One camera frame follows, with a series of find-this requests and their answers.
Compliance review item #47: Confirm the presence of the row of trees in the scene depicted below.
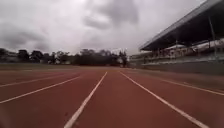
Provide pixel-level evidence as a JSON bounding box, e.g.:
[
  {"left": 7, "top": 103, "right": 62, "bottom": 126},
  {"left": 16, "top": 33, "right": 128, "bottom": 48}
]
[{"left": 0, "top": 47, "right": 129, "bottom": 68}]

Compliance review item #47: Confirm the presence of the red running track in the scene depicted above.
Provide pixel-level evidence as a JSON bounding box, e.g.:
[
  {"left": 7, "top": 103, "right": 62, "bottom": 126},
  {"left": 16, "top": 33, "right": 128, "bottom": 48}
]
[{"left": 0, "top": 67, "right": 224, "bottom": 128}]

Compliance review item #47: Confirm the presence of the grass field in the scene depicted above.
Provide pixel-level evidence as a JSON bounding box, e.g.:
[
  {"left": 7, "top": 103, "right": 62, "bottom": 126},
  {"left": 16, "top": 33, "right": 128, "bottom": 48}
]
[{"left": 0, "top": 62, "right": 121, "bottom": 71}]

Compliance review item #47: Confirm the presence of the roofed grandstand building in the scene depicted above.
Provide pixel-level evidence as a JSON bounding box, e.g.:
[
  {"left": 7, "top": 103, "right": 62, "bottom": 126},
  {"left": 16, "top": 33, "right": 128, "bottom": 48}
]
[{"left": 128, "top": 0, "right": 224, "bottom": 76}]

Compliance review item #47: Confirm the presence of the low building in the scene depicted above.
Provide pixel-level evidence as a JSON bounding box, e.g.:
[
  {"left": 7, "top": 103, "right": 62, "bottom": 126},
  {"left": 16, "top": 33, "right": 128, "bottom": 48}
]
[{"left": 3, "top": 51, "right": 20, "bottom": 64}]

